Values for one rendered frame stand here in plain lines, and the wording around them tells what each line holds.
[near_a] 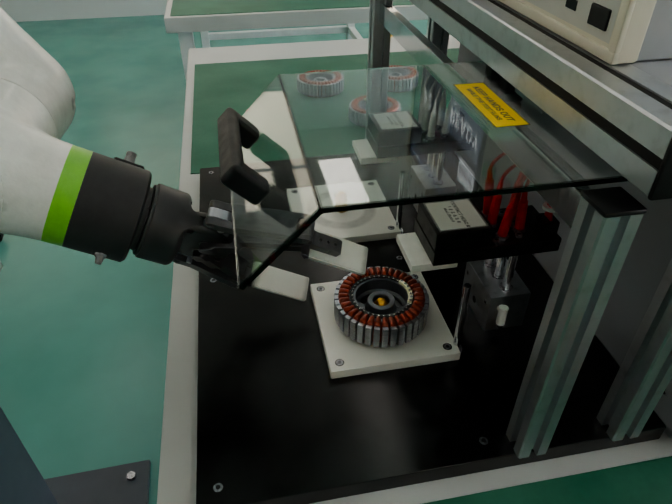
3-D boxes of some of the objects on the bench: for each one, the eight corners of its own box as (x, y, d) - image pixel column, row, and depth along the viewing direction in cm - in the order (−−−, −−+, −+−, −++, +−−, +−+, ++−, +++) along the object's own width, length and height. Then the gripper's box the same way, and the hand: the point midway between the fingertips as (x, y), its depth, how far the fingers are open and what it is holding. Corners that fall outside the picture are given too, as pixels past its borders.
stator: (344, 357, 61) (344, 333, 59) (326, 291, 70) (326, 269, 68) (439, 342, 63) (443, 319, 61) (410, 280, 72) (412, 258, 70)
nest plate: (330, 379, 60) (330, 372, 60) (310, 290, 72) (310, 283, 71) (459, 359, 63) (461, 352, 62) (419, 277, 74) (420, 270, 74)
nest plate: (300, 249, 79) (300, 242, 79) (288, 195, 91) (287, 189, 90) (400, 237, 82) (401, 231, 81) (375, 187, 93) (376, 180, 93)
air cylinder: (483, 331, 66) (491, 297, 63) (460, 291, 72) (466, 258, 69) (522, 325, 67) (531, 292, 64) (496, 286, 73) (504, 253, 70)
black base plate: (199, 524, 50) (195, 512, 49) (201, 178, 100) (199, 167, 99) (659, 439, 57) (667, 426, 56) (446, 156, 107) (448, 145, 106)
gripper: (182, 126, 44) (400, 210, 53) (129, 223, 65) (292, 272, 74) (159, 210, 41) (394, 283, 50) (111, 283, 62) (283, 326, 71)
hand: (324, 274), depth 61 cm, fingers open, 13 cm apart
